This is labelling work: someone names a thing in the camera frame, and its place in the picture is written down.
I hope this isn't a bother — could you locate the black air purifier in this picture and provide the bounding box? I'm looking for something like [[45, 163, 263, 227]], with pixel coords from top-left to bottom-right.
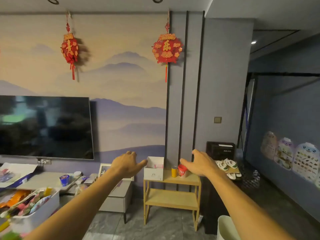
[[206, 141, 236, 162]]

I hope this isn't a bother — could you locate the purple animal wall chart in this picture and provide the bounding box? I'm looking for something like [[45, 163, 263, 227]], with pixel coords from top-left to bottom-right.
[[274, 137, 295, 170]]

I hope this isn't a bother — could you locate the brown cardboard sheet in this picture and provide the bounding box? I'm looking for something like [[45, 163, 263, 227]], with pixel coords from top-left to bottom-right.
[[220, 165, 240, 174]]

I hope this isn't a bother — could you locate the black storage box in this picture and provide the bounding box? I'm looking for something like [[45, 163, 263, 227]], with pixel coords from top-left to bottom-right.
[[200, 176, 242, 235]]

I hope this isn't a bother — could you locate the light blue animal wall chart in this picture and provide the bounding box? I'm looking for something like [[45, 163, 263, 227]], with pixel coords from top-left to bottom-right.
[[292, 142, 320, 183]]

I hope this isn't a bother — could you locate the round red hanging ornament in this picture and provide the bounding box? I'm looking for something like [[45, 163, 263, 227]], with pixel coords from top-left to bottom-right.
[[152, 12, 183, 83]]

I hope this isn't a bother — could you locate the person's right forearm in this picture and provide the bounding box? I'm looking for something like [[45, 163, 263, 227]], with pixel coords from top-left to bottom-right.
[[202, 170, 297, 240]]

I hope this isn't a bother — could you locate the open white cardboard box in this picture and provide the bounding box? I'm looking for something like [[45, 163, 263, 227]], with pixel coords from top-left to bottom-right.
[[0, 162, 38, 189]]

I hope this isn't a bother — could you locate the beige animal wall chart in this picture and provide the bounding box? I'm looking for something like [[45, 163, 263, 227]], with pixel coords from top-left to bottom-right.
[[260, 131, 278, 160]]

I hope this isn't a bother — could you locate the yellow wooden small table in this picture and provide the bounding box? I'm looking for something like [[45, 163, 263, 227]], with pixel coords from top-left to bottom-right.
[[143, 168, 202, 232]]

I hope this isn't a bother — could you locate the person's left forearm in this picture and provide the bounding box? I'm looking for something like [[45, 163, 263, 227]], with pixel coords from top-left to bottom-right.
[[25, 168, 134, 240]]

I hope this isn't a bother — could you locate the black television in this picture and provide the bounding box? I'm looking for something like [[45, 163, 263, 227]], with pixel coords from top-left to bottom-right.
[[0, 95, 94, 160]]

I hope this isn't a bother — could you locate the clear plastic bag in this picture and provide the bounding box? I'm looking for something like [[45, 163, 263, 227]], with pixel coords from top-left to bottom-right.
[[75, 183, 88, 195]]

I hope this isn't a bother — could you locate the white storage basket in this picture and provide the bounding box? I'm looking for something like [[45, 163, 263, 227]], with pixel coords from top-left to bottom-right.
[[0, 187, 60, 234]]

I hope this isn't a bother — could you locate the long red hanging ornament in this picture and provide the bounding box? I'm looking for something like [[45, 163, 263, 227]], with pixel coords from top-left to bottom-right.
[[60, 12, 79, 81]]

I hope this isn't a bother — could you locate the grey television cabinet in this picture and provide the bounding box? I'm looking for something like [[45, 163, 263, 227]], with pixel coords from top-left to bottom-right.
[[0, 171, 133, 224]]

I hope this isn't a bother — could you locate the black pull-up bar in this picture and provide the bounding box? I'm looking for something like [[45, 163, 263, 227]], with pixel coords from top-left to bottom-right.
[[246, 72, 320, 77]]

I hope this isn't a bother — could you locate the person's left hand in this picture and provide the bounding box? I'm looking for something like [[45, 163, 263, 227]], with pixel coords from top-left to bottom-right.
[[110, 151, 148, 179]]

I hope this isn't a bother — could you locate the person's right hand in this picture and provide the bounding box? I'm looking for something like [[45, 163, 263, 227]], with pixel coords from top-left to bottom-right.
[[180, 149, 221, 177]]

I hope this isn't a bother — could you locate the white frame colour photo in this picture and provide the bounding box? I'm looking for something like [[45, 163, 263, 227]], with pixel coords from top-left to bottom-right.
[[98, 163, 134, 182]]

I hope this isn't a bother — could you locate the checkered fabric bag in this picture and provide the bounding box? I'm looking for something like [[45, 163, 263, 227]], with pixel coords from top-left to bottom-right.
[[241, 167, 260, 189]]

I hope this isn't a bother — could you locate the white waste bin yellow base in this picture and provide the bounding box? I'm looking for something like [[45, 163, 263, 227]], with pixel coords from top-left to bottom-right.
[[217, 215, 241, 240]]

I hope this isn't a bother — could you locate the white green-heeled child sandal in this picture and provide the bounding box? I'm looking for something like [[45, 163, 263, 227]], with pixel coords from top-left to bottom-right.
[[224, 158, 238, 170], [215, 160, 228, 172]]

